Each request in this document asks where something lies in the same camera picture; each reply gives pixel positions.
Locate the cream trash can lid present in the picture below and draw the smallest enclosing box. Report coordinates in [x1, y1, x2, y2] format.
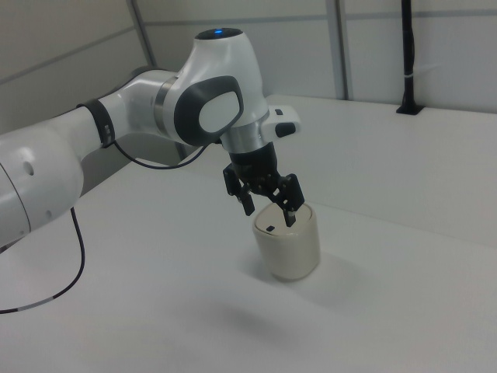
[254, 202, 314, 237]

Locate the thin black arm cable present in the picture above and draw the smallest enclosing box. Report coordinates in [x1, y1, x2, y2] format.
[0, 138, 223, 315]

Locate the small white trash can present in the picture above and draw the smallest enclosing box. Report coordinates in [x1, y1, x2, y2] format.
[252, 201, 321, 281]

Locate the black cable strap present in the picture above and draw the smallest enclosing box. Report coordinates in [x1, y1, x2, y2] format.
[75, 99, 117, 150]

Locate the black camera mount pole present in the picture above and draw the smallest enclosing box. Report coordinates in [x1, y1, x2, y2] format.
[395, 0, 424, 116]

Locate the grey partition post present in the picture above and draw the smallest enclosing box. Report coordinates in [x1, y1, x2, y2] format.
[332, 0, 355, 100]
[127, 0, 158, 69]

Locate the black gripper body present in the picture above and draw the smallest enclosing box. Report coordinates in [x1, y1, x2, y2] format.
[228, 142, 287, 197]

